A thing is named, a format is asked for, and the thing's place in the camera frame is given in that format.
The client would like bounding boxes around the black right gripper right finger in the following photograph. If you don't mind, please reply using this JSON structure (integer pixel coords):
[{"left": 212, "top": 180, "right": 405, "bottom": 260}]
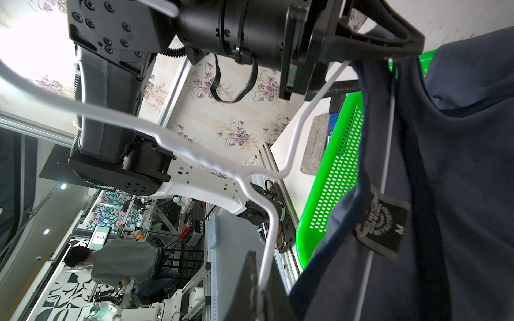
[{"left": 262, "top": 261, "right": 298, "bottom": 321}]

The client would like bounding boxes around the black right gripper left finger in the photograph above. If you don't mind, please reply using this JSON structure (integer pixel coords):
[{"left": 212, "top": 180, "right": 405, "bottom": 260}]
[{"left": 224, "top": 251, "right": 258, "bottom": 321}]

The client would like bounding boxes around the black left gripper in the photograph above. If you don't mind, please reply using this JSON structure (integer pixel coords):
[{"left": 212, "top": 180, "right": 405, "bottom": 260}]
[{"left": 278, "top": 1, "right": 425, "bottom": 100}]

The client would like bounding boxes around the navy blue tank top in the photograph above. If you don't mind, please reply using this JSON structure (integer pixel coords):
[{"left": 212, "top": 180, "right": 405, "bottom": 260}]
[{"left": 289, "top": 28, "right": 513, "bottom": 320}]

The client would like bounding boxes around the green perforated plastic basket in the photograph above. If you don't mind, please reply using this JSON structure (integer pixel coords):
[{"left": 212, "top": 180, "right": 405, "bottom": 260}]
[{"left": 294, "top": 49, "right": 439, "bottom": 270}]

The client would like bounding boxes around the seated person grey shirt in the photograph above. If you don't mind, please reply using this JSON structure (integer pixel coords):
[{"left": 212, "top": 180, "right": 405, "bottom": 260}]
[{"left": 64, "top": 239, "right": 179, "bottom": 297}]

